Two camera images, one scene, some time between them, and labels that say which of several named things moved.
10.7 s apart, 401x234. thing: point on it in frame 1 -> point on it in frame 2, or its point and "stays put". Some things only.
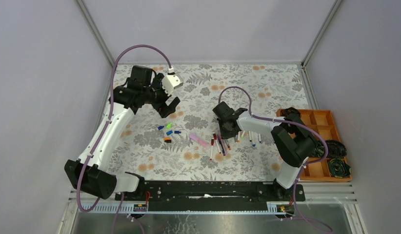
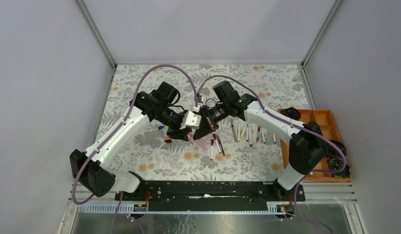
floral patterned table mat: [186, 145] stays put
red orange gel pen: [230, 148] -> [258, 133]
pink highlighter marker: [195, 137] stays put
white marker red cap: [212, 144] stays put
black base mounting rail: [244, 195] stays put
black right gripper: [224, 135] -> [208, 125]
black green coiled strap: [335, 149] stays put
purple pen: [220, 143] stays put
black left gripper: [162, 105] -> [179, 133]
